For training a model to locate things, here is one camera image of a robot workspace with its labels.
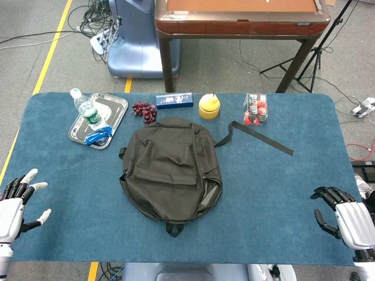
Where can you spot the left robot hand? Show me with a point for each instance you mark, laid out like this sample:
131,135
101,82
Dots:
10,210

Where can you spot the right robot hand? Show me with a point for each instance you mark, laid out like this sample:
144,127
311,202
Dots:
354,222

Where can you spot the black backpack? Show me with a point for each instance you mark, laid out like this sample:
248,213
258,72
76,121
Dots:
164,169

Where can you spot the white shoe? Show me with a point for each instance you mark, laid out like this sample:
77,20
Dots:
363,185

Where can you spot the black flat device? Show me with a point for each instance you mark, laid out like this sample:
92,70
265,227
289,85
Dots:
364,169

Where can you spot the blue table mat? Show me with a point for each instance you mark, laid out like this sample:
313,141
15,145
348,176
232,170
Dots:
263,205

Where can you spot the blue snack packet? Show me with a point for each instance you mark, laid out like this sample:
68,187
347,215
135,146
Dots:
98,136

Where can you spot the clear water bottle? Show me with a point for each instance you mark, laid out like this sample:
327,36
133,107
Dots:
88,111

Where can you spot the steel tray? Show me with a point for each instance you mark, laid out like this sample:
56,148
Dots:
114,105

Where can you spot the clear box with red pieces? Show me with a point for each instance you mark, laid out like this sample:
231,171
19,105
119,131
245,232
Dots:
255,109

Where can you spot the red grape bunch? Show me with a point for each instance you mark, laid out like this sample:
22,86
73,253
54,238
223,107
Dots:
145,111

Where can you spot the black tripod stand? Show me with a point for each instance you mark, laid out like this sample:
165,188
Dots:
315,55

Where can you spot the blue-grey robot torso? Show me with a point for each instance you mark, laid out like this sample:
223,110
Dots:
181,272

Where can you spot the yellow bowl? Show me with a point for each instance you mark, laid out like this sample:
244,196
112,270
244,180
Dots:
208,114

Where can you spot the yellow pear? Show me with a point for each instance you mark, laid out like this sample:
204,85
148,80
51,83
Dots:
209,101

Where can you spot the white power strip with plugs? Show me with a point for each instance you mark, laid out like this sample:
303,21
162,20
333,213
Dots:
98,42

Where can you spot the blue rectangular box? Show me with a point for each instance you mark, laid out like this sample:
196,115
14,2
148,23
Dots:
174,101

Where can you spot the blue-grey machine base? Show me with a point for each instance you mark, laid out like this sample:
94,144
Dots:
134,44

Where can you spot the brown mahjong table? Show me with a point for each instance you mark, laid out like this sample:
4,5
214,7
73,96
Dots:
240,26

